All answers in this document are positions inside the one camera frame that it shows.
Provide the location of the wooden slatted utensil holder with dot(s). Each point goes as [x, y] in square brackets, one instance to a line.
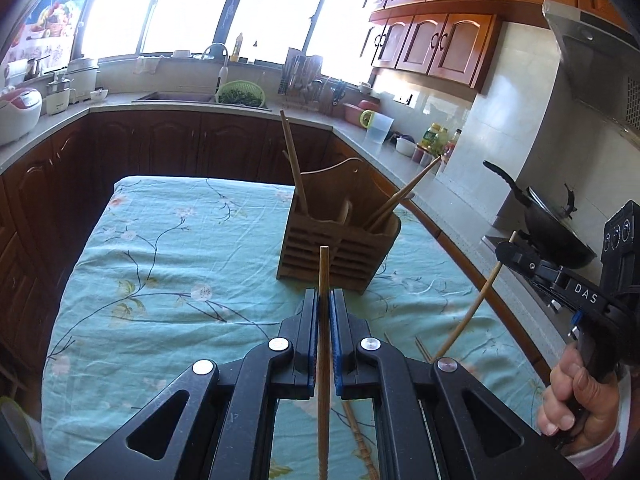
[325, 255]

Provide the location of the large white cooker pot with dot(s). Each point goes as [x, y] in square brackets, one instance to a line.
[84, 77]

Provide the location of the white condiment bowl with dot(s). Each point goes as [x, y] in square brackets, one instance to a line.
[404, 144]

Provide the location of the kitchen sink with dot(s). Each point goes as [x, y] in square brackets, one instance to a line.
[170, 96]

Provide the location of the small white bowl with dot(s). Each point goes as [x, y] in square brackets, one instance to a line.
[99, 95]

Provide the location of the person's right forearm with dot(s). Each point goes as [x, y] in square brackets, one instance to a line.
[600, 452]

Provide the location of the person's right hand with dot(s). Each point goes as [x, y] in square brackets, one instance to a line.
[600, 410]

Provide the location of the red capped sauce bottle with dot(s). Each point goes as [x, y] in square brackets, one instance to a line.
[452, 147]

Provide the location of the yellow dish soap bottle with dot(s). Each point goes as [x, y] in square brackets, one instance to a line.
[238, 49]

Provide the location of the green colander with vegetables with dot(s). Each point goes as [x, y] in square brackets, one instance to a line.
[241, 95]

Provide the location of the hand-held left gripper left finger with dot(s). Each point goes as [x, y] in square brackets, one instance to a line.
[312, 332]

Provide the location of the wooden upper cabinets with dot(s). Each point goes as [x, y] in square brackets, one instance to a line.
[450, 40]

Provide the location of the pair of metal chopsticks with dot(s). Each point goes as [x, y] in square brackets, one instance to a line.
[426, 351]

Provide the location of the red pot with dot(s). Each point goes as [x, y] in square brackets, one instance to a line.
[369, 104]

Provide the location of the plain wooden chopstick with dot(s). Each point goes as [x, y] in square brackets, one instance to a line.
[289, 160]
[407, 187]
[294, 160]
[324, 280]
[475, 310]
[400, 200]

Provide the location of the white container on windowsill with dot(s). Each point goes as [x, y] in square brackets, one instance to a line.
[181, 53]

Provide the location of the chrome sink faucet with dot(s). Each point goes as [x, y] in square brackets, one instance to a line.
[220, 52]

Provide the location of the large kitchen window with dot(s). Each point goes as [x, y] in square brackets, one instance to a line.
[200, 5]

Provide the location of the carved-end wooden chopstick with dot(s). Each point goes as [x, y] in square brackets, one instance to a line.
[361, 442]

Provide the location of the clear measuring pitcher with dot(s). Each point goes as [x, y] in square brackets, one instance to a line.
[380, 129]

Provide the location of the steel range hood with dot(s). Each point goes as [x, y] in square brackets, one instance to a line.
[595, 60]

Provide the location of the black wok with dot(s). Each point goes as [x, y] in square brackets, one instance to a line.
[550, 230]

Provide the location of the row of spice jars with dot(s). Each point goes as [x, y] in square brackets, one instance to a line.
[425, 156]

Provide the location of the white pink rice cooker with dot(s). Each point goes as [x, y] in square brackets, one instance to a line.
[19, 115]

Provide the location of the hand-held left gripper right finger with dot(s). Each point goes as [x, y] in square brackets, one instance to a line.
[336, 332]

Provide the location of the white hanging rag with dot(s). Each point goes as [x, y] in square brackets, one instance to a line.
[148, 64]

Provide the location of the yellow cooking oil bottle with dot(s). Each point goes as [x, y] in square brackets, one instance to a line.
[434, 139]

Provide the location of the knife and utensil rack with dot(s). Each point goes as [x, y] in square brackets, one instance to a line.
[300, 77]

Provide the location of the metal chopstick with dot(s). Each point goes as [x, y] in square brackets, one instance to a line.
[421, 348]

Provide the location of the teal floral tablecloth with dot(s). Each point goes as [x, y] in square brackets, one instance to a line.
[165, 260]

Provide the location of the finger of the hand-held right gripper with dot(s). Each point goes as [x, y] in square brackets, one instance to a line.
[520, 255]

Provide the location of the tropical fruit wall poster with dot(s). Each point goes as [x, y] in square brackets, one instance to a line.
[55, 15]

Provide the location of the white bowl on windowsill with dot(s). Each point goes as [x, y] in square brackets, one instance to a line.
[365, 87]

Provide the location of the scissors holder block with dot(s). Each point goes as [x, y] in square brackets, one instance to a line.
[338, 97]

